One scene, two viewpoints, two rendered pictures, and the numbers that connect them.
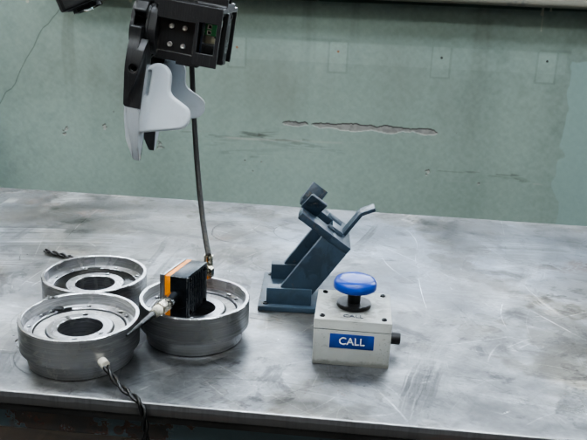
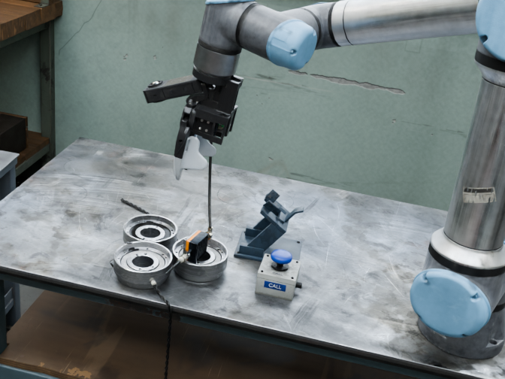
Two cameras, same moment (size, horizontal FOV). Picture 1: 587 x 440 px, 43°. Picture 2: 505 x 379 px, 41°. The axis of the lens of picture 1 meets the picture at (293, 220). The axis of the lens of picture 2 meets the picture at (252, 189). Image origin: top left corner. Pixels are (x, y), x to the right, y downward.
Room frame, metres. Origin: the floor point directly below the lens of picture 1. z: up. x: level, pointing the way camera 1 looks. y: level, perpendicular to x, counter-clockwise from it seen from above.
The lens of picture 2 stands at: (-0.43, -0.07, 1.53)
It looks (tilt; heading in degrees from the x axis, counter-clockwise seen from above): 26 degrees down; 4
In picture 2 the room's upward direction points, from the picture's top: 8 degrees clockwise
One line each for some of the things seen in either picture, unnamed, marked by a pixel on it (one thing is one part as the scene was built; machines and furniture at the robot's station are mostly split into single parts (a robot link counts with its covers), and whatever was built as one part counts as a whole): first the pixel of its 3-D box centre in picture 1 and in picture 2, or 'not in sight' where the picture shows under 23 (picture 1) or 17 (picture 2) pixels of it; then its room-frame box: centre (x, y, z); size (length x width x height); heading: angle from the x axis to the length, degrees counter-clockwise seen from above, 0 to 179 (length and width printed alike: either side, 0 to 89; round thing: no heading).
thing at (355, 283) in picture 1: (354, 300); (279, 264); (0.64, -0.06, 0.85); 0.04 x 0.04 x 0.05
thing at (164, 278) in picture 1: (179, 286); (193, 245); (0.65, 0.11, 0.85); 0.05 x 0.02 x 0.04; 163
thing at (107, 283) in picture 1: (95, 290); (149, 236); (0.71, 0.20, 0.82); 0.10 x 0.10 x 0.04
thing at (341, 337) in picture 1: (357, 326); (281, 277); (0.64, -0.07, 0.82); 0.08 x 0.07 x 0.05; 85
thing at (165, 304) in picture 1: (176, 299); (191, 253); (0.63, 0.10, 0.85); 0.17 x 0.02 x 0.04; 163
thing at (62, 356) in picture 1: (80, 335); (142, 265); (0.60, 0.19, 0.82); 0.10 x 0.10 x 0.04
